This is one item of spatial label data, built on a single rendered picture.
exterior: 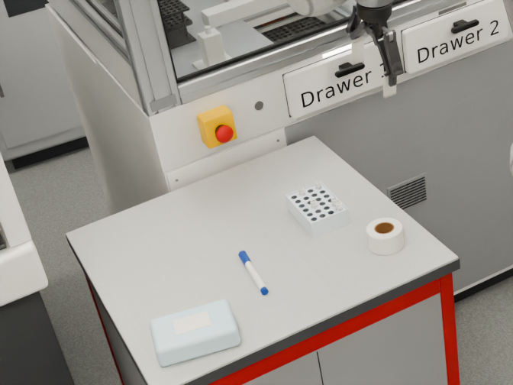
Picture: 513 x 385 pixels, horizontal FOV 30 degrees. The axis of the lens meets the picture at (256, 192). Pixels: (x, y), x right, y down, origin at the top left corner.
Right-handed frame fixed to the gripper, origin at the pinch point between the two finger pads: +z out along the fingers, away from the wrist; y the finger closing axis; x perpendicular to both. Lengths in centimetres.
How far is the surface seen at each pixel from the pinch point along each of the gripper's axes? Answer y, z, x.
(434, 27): 8.3, 0.1, -22.0
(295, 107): 6.9, 6.7, 16.7
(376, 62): 7.6, 3.3, -5.6
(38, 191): 140, 122, 65
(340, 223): -30.3, 6.7, 26.2
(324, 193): -21.7, 6.0, 25.2
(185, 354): -48, 2, 67
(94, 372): 30, 98, 76
